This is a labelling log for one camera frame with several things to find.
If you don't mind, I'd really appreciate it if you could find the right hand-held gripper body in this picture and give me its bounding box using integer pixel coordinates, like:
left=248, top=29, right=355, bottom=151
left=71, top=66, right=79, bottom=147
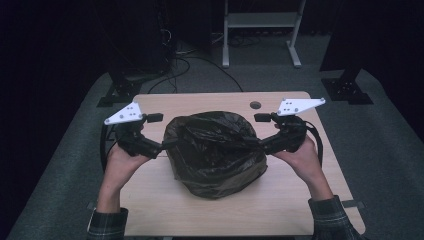
left=262, top=97, right=327, bottom=155

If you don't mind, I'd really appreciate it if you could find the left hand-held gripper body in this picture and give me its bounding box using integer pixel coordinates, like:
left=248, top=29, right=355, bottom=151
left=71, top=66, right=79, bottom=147
left=103, top=101, right=164, bottom=160

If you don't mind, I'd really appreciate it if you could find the black garbage bag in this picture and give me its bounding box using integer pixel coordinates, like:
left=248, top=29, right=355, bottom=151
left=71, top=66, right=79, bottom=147
left=162, top=110, right=269, bottom=201

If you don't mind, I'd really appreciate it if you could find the person's right hand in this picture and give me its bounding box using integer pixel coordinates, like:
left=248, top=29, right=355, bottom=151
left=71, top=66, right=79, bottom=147
left=272, top=135, right=323, bottom=186

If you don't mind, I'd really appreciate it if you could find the person's left hand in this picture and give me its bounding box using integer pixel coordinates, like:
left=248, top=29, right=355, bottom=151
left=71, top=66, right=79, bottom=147
left=104, top=143, right=151, bottom=188

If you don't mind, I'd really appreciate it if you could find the black stand base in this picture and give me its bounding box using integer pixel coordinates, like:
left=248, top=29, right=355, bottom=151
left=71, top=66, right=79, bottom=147
left=320, top=65, right=375, bottom=106
left=96, top=79, right=143, bottom=109

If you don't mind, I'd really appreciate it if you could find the dark equipment cabinet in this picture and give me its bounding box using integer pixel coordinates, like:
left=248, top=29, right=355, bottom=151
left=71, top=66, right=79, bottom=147
left=106, top=0, right=176, bottom=78

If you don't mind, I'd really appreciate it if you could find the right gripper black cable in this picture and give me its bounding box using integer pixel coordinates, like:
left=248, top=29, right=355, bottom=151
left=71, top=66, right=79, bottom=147
left=304, top=120, right=324, bottom=168

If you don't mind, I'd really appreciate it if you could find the black floor cable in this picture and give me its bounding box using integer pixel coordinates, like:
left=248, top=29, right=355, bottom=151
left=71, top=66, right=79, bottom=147
left=147, top=55, right=245, bottom=95

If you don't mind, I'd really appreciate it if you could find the white metal stand frame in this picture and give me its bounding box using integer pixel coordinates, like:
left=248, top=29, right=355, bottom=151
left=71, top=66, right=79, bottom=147
left=222, top=0, right=307, bottom=70

